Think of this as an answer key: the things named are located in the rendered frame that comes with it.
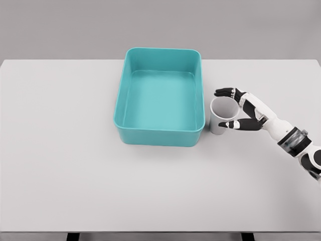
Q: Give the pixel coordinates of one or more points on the white paper cup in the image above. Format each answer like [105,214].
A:
[220,118]

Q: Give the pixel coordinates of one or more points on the teal plastic basket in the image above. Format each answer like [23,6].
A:
[160,100]

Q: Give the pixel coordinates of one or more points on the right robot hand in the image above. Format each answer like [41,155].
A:
[253,106]

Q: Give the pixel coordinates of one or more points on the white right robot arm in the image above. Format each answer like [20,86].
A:
[294,138]

